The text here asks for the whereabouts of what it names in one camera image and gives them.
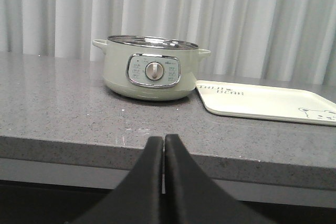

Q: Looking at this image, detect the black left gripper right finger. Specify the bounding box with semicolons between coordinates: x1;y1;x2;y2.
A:
165;134;259;223

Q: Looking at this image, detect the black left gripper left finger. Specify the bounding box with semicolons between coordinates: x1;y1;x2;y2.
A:
72;136;164;223

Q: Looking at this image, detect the cream bear serving tray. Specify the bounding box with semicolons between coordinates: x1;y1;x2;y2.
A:
196;80;335;126

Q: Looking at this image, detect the pale green electric cooking pot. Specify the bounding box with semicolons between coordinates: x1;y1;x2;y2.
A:
92;35;211;101

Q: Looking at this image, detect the white pleated curtain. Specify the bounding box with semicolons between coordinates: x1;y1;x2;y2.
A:
1;0;335;86

